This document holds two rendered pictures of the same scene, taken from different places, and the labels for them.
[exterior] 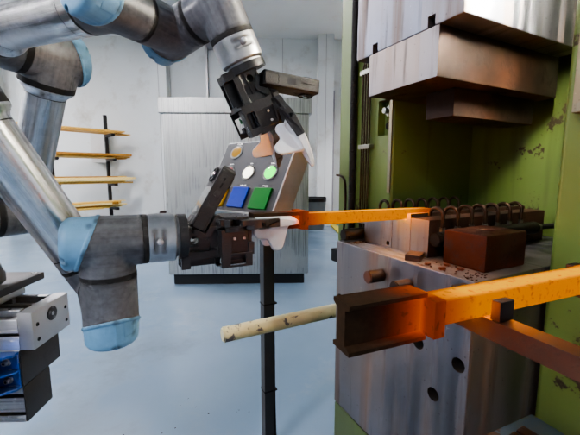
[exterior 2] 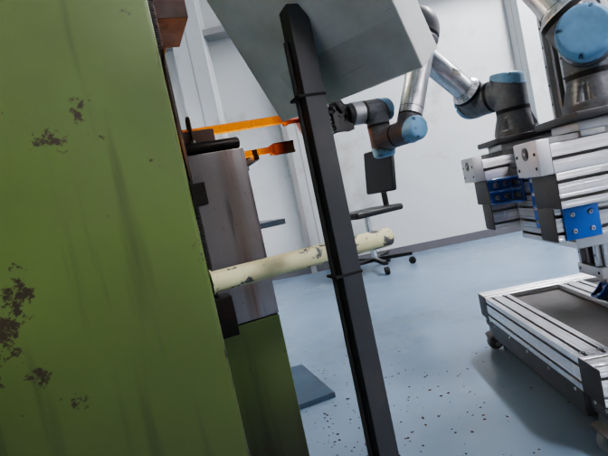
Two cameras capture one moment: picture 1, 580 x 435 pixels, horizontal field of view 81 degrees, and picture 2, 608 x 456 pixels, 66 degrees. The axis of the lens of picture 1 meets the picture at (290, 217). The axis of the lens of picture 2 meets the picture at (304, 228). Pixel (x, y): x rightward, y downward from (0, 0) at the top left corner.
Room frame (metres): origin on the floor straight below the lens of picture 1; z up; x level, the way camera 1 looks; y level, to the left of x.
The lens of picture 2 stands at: (2.06, 0.11, 0.75)
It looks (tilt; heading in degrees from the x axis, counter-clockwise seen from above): 3 degrees down; 186
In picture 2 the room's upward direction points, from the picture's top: 12 degrees counter-clockwise
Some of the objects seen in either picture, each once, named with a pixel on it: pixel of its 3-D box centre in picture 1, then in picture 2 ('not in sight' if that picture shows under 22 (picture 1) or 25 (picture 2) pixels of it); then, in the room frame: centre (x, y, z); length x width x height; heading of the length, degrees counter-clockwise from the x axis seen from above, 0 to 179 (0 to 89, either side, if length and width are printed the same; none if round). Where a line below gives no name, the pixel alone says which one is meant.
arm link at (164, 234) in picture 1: (163, 237); (355, 114); (0.51, 0.20, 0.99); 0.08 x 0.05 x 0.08; 27
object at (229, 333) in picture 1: (289, 320); (307, 257); (1.03, 0.00, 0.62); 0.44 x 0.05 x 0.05; 117
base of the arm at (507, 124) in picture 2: not in sight; (515, 121); (0.30, 0.76, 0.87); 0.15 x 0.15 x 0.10
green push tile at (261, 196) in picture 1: (261, 198); not in sight; (1.06, 0.09, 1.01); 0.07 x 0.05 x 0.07; 52
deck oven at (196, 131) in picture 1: (242, 192); not in sight; (3.72, 0.52, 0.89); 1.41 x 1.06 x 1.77; 92
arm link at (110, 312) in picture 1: (109, 304); (384, 139); (0.50, 0.28, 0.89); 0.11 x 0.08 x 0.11; 35
